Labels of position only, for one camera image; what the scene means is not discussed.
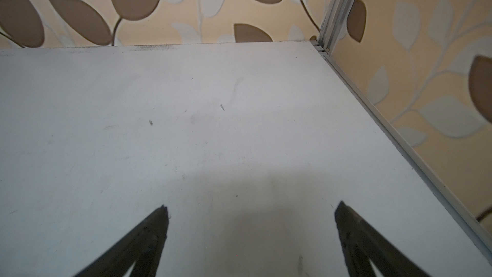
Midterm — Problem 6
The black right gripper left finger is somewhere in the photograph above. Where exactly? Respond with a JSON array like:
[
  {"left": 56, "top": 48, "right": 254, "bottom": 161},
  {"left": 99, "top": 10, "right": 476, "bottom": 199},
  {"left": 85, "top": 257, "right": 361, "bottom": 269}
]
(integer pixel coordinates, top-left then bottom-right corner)
[{"left": 77, "top": 206, "right": 169, "bottom": 277}]

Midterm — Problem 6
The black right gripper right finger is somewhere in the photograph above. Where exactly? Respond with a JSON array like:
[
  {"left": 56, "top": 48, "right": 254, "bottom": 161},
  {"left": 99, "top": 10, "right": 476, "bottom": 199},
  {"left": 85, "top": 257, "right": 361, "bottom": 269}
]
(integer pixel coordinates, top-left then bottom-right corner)
[{"left": 334, "top": 201, "right": 428, "bottom": 276}]

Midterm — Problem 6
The aluminium frame corner post right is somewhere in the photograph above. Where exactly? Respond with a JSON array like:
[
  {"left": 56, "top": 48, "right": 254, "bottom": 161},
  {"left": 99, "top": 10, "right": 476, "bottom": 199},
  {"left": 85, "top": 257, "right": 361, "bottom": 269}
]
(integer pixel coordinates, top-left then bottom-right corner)
[{"left": 318, "top": 0, "right": 354, "bottom": 53}]

